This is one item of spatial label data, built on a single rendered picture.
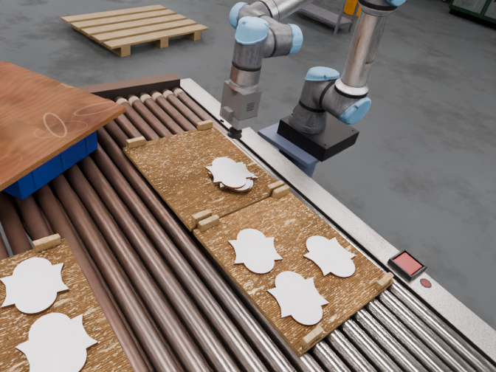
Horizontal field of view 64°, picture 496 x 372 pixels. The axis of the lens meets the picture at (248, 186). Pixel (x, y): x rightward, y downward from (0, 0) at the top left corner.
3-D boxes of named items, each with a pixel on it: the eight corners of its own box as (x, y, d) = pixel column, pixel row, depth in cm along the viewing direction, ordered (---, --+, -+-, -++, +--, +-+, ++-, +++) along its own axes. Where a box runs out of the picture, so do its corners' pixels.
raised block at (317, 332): (317, 329, 87) (319, 322, 85) (322, 336, 86) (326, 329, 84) (297, 344, 84) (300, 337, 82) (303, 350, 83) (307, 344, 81)
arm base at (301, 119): (307, 110, 167) (314, 88, 161) (333, 128, 159) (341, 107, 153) (281, 117, 158) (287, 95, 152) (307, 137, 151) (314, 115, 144)
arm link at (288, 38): (280, 13, 106) (249, 15, 100) (309, 29, 100) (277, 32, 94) (274, 42, 111) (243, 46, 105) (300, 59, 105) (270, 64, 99)
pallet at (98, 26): (161, 14, 518) (161, 4, 510) (209, 39, 476) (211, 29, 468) (59, 27, 430) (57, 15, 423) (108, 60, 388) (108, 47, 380)
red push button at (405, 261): (403, 255, 112) (404, 252, 112) (421, 269, 109) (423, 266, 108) (390, 263, 109) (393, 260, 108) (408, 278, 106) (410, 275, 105)
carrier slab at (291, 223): (286, 193, 125) (287, 189, 124) (392, 283, 103) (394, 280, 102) (193, 233, 105) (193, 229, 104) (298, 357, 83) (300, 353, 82)
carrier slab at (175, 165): (212, 128, 147) (212, 124, 146) (284, 192, 125) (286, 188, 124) (122, 151, 128) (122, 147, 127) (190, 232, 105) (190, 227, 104)
